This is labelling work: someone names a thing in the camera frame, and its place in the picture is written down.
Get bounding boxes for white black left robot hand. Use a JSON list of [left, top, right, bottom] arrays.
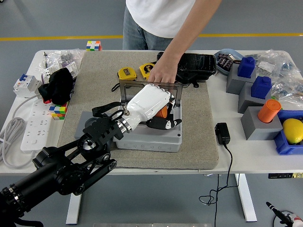
[[124, 84, 183, 131]]

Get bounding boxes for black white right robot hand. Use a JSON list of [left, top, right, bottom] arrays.
[[265, 201, 303, 227]]

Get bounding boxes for person's left hand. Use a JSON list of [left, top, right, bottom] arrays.
[[148, 60, 178, 85]]

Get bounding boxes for orange cylinder battery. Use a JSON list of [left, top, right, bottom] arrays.
[[257, 99, 282, 123], [155, 106, 169, 119]]

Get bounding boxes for smoky transparent box lid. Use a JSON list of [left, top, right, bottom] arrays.
[[118, 79, 183, 107]]

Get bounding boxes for grey electrical junction box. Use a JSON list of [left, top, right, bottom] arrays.
[[113, 104, 183, 153]]

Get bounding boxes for white table leg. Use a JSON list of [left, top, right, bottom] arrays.
[[65, 175, 85, 225], [234, 174, 258, 222]]

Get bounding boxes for black plastic tray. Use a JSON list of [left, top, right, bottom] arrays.
[[157, 52, 217, 88]]

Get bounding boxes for black table control panel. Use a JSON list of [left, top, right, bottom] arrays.
[[268, 173, 303, 179]]

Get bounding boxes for person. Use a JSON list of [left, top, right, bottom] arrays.
[[122, 0, 222, 85]]

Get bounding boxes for grey-brown mat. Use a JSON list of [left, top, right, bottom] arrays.
[[54, 51, 219, 170]]

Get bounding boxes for dark component packs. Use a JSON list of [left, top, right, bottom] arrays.
[[217, 53, 234, 70]]

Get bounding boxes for light blue tray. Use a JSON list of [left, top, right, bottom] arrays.
[[214, 48, 244, 76]]

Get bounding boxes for blue plastic bin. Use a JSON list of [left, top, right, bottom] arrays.
[[274, 110, 303, 156]]

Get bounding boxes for grey block holder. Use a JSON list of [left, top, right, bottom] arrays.
[[238, 81, 273, 114], [226, 63, 258, 95], [241, 106, 284, 141]]

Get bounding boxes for Rubik's cube with white cross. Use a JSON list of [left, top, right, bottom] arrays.
[[86, 40, 103, 52]]

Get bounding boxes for grey block with round hole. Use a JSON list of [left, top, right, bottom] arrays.
[[74, 111, 116, 149]]

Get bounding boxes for blue bottle-shaped block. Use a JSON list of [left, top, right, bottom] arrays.
[[237, 56, 257, 79], [250, 76, 272, 99]]

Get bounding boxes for yellow lemon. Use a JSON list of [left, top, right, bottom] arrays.
[[283, 118, 303, 144]]

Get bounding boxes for small white terminal block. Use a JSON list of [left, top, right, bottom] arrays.
[[44, 61, 79, 82]]

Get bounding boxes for black cloth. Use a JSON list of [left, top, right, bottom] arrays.
[[37, 68, 74, 105]]

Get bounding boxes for scrambled Rubik's cube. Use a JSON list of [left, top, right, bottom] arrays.
[[49, 102, 68, 121]]

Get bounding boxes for clear plastic parts bags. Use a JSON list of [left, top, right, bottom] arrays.
[[254, 49, 303, 109], [42, 48, 86, 79]]

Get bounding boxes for white power strip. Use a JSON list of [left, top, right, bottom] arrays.
[[20, 99, 55, 152]]

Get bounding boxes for white circuit breaker blue lever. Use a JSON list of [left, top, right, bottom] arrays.
[[11, 73, 43, 98]]

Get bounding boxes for yellow tape measure with strap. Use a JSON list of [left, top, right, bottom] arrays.
[[111, 67, 138, 92]]

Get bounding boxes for black power adapter with cord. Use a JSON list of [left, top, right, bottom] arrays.
[[198, 122, 240, 227]]

